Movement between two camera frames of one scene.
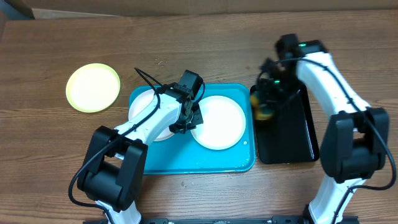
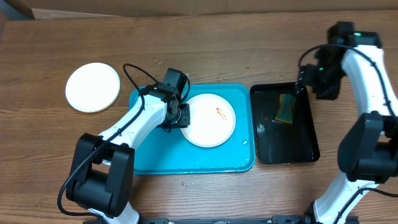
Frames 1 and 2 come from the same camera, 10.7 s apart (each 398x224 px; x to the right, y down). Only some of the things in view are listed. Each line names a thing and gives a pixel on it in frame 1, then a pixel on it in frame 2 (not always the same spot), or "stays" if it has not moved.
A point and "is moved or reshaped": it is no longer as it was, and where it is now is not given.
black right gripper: [267, 101] to [304, 76]
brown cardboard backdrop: [41, 9] stays
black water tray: [288, 135] stays
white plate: [224, 123] to [92, 87]
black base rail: [344, 219] stays
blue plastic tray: [183, 154] stays
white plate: [138, 101] is moved or reshaped
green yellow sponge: [259, 113] to [286, 106]
